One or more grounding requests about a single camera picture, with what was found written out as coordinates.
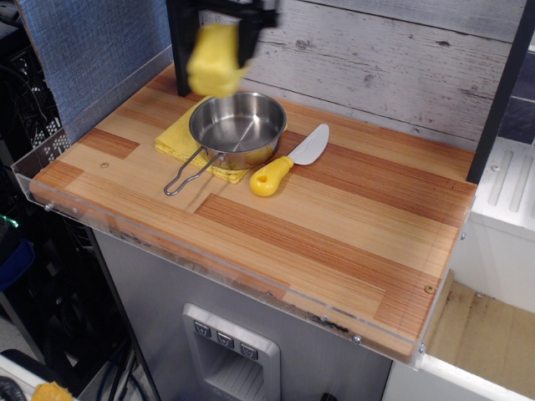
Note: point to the blue fabric panel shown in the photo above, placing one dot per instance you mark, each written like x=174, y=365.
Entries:
x=96, y=54

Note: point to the yellow plastic bell pepper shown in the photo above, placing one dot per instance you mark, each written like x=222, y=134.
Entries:
x=213, y=68

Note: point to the yellow object bottom left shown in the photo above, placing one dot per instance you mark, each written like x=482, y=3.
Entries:
x=51, y=392

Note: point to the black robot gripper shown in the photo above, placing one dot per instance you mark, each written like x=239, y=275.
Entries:
x=264, y=13

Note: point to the toy knife with yellow handle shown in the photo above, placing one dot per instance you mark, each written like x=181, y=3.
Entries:
x=265, y=181

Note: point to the silver toy fridge cabinet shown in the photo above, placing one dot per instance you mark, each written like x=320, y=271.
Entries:
x=202, y=339

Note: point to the yellow folded cloth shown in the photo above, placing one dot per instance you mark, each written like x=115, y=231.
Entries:
x=178, y=143

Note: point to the black vertical post left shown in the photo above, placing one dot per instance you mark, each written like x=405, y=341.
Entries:
x=184, y=21

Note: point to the black vertical post right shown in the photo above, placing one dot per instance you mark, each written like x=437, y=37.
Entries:
x=506, y=85

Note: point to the stainless steel pot with handle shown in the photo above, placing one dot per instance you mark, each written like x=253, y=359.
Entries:
x=238, y=132

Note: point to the black vertical post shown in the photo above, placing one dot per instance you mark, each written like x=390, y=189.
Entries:
x=506, y=85
x=184, y=21

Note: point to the white toy sink unit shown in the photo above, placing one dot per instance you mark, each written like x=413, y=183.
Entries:
x=480, y=341

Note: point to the clear acrylic table guard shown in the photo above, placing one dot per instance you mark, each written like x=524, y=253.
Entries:
x=355, y=244

